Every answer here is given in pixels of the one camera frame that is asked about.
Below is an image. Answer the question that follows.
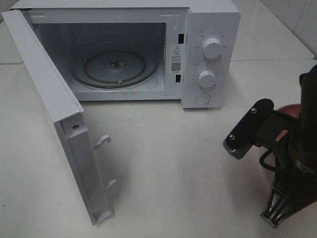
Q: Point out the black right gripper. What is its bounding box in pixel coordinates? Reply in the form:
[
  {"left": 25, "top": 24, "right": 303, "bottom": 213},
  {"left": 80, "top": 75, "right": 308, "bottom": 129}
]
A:
[{"left": 255, "top": 109, "right": 317, "bottom": 228}]

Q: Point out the white lower microwave knob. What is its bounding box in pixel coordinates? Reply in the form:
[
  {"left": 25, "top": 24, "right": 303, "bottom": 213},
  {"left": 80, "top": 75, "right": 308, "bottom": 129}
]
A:
[{"left": 198, "top": 70, "right": 216, "bottom": 89}]

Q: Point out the white microwave knob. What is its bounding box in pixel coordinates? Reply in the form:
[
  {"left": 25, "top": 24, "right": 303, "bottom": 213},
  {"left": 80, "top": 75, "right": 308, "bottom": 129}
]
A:
[
  {"left": 198, "top": 70, "right": 216, "bottom": 89},
  {"left": 202, "top": 37, "right": 223, "bottom": 60}
]

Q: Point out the glass microwave turntable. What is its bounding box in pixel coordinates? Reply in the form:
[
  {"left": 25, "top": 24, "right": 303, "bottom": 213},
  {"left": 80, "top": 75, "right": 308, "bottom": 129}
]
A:
[{"left": 70, "top": 42, "right": 163, "bottom": 89}]

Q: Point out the round white door button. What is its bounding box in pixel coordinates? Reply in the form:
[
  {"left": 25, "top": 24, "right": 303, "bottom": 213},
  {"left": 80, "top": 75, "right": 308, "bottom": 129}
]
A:
[{"left": 195, "top": 93, "right": 210, "bottom": 105}]

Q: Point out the white microwave door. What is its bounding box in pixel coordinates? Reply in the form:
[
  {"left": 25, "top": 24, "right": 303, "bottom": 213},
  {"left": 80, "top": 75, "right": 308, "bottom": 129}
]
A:
[{"left": 2, "top": 10, "right": 116, "bottom": 225}]

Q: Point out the white upper microwave knob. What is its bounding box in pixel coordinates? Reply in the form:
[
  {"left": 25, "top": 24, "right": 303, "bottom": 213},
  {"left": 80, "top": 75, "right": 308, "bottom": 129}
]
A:
[{"left": 202, "top": 37, "right": 223, "bottom": 60}]

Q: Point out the white microwave oven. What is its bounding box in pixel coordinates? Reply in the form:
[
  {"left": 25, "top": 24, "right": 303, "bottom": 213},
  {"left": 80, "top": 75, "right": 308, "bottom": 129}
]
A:
[{"left": 8, "top": 0, "right": 241, "bottom": 108}]

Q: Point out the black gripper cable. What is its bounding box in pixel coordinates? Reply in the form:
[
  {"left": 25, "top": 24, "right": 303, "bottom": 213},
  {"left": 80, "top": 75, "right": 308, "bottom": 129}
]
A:
[{"left": 259, "top": 146, "right": 288, "bottom": 172}]

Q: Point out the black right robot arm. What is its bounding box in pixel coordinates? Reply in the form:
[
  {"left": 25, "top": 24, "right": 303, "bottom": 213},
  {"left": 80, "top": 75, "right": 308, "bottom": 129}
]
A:
[{"left": 259, "top": 66, "right": 317, "bottom": 228}]

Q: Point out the pink round plate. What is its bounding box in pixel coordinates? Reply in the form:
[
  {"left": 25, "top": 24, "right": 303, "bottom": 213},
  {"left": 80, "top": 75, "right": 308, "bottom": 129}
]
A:
[{"left": 275, "top": 104, "right": 301, "bottom": 142}]

